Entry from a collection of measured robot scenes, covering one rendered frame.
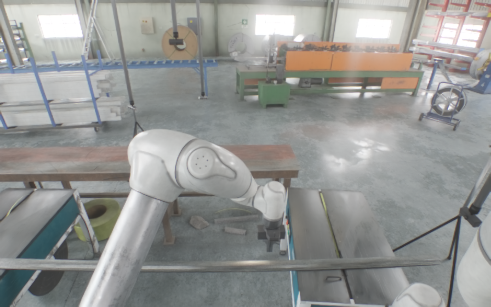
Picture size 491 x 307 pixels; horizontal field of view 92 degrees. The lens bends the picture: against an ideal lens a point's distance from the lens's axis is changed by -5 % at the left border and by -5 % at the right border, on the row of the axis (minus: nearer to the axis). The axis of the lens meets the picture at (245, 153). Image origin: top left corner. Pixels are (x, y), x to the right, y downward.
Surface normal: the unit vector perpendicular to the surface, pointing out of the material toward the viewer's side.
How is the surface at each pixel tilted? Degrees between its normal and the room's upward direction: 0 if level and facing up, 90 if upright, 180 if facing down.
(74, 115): 90
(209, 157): 50
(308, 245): 0
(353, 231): 0
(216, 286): 0
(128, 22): 90
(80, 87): 90
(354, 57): 90
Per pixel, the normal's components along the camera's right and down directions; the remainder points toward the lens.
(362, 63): 0.17, 0.48
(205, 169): -0.22, -0.31
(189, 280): 0.02, -0.88
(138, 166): -0.45, -0.27
